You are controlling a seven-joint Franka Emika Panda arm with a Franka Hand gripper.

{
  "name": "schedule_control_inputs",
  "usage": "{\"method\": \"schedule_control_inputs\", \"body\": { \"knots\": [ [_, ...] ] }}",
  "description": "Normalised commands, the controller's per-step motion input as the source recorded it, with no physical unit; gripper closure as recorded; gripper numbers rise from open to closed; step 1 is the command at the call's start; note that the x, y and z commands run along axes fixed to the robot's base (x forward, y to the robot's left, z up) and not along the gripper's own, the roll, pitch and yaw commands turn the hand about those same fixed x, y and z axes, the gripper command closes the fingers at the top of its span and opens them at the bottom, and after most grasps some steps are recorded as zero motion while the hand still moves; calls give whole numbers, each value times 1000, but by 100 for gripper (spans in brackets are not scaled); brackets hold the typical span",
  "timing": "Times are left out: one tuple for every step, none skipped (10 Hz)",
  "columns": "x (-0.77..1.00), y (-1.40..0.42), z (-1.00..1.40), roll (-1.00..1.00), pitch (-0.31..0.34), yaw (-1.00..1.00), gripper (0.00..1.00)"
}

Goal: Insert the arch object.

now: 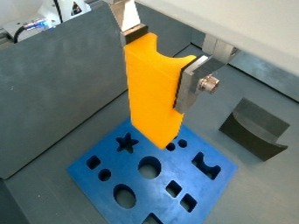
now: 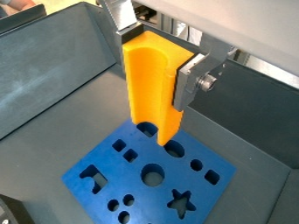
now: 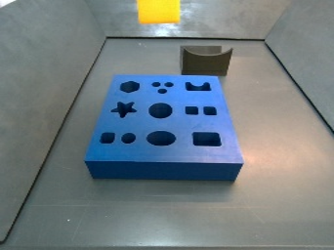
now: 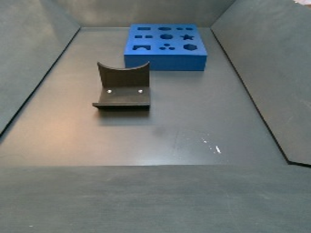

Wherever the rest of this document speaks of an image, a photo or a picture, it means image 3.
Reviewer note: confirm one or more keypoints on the blue shape sorter block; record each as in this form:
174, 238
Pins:
164, 128

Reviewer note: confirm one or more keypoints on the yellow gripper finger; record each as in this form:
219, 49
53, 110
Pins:
159, 11

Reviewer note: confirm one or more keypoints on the dark grey arch object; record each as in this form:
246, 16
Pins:
204, 60

